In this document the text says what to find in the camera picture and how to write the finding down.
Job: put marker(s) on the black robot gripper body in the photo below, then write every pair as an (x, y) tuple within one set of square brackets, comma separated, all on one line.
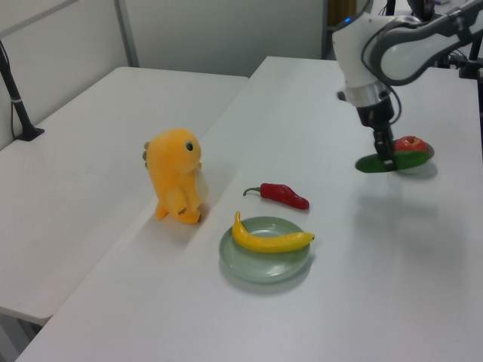
[(375, 117)]

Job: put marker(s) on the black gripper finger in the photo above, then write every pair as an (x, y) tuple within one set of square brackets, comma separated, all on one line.
[(377, 140), (386, 151)]

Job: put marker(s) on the green cucumber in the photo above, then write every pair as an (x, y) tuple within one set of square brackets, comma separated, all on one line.
[(368, 165)]

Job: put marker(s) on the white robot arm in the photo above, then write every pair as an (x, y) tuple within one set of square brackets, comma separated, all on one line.
[(351, 49)]

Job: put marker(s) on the grey bowl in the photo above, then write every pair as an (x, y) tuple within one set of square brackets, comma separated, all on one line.
[(415, 170)]

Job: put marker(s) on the red apple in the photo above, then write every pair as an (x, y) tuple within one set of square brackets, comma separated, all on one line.
[(410, 145)]

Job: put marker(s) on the red chili pepper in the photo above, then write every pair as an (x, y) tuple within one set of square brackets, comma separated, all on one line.
[(283, 194)]

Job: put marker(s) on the black clamp stand pole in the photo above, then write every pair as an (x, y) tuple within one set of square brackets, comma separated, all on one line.
[(471, 66)]

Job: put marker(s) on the yellow wooden cabinet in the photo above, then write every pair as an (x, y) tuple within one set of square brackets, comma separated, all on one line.
[(341, 11)]

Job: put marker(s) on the yellow banana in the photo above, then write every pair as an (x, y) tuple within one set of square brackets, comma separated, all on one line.
[(264, 241)]

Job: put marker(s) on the pale green plate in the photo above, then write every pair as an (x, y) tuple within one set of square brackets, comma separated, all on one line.
[(260, 264)]

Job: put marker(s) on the orange plush dinosaur toy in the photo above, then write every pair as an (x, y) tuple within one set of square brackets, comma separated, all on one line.
[(173, 169)]

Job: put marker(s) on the white side table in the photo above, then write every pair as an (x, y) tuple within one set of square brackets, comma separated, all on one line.
[(94, 169)]

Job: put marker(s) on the grey partition frame post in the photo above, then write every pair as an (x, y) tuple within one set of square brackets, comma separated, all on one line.
[(126, 34)]

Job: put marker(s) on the black camera stand with base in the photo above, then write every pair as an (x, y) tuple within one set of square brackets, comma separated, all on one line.
[(17, 102)]

